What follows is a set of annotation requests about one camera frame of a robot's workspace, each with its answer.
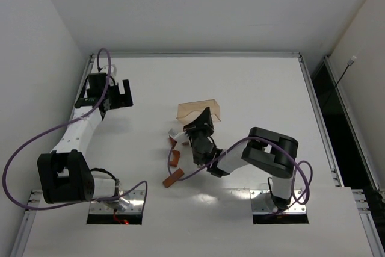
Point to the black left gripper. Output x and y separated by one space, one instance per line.
119 98

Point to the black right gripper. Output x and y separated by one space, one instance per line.
198 130

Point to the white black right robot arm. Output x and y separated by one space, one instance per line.
269 151

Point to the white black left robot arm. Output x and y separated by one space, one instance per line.
64 173

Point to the red-brown triangle wood block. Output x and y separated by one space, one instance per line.
172 141

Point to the red-brown arch wood block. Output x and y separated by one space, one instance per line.
175 157

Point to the red-brown long wood block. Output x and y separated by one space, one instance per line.
174 177

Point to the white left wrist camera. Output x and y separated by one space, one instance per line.
112 69

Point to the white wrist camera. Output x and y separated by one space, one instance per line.
179 137
112 69

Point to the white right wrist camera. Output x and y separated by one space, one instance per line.
179 137

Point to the aluminium table frame rail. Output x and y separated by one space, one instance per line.
122 54

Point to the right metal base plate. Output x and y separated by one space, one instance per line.
262 204

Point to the metal base plate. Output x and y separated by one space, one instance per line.
130 204
262 204

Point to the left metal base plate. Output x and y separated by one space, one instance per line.
130 204

